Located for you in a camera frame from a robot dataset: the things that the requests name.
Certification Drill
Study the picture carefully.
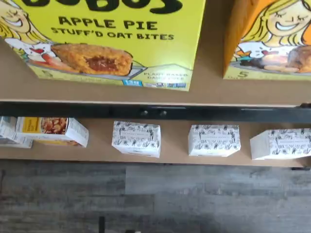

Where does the green Bobo's apple pie box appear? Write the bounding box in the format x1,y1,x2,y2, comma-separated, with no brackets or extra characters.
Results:
0,0,207,92

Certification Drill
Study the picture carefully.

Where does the white patterned pantry box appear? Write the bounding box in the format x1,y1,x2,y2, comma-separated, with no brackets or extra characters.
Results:
188,124,242,157
249,128,311,161
111,120,162,158

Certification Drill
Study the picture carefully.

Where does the black metal shelf rack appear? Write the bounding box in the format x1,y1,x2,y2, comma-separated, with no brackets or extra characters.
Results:
0,0,311,170

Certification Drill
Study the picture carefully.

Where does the yellow label granola box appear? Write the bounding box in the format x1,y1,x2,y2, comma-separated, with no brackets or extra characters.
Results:
15,116,89,148

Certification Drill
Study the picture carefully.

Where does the orange Bobo's peanut butter box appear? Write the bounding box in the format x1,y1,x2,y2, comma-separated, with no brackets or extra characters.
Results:
223,0,311,81

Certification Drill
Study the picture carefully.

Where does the blue label food box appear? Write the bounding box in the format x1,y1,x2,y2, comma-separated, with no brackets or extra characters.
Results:
0,116,34,149

